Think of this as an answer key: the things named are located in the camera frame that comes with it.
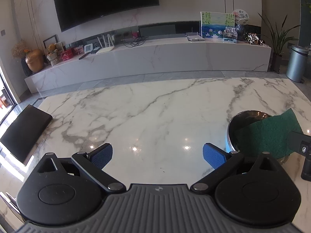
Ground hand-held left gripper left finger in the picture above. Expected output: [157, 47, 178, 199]
[36, 143, 127, 195]

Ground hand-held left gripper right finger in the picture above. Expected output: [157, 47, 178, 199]
[190, 143, 280, 195]

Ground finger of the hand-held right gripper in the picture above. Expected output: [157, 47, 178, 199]
[289, 130, 311, 180]

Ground stainless steel bowl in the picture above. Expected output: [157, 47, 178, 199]
[225, 110, 295, 167]

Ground green scouring pad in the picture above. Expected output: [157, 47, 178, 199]
[234, 108, 304, 156]

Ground silver trash can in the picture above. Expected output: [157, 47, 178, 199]
[286, 45, 311, 83]

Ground potted green plant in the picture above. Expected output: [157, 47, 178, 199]
[258, 12, 302, 73]

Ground white wifi router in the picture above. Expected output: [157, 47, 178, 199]
[96, 34, 115, 54]

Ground marble television console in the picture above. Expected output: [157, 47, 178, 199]
[24, 35, 272, 94]

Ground black white toy cars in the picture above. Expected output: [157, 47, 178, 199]
[244, 31, 266, 45]

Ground brown teddy bear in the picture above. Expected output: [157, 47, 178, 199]
[47, 43, 60, 66]

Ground gold round vase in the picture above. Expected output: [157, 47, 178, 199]
[25, 49, 45, 73]

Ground dark glass jar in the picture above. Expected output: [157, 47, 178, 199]
[235, 24, 246, 42]

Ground water lily painting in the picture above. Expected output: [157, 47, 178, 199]
[200, 11, 236, 39]

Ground dried flower bunch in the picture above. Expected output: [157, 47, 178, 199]
[11, 39, 31, 59]

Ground round paper fan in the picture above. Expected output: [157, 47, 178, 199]
[231, 9, 251, 26]

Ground black flat-screen television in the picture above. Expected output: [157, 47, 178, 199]
[52, 0, 160, 32]

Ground black cable bundle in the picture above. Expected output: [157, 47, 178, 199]
[123, 35, 149, 47]

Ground small photo frame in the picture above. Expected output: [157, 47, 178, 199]
[223, 27, 238, 44]

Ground black picture frame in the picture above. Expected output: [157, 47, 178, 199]
[43, 34, 59, 54]

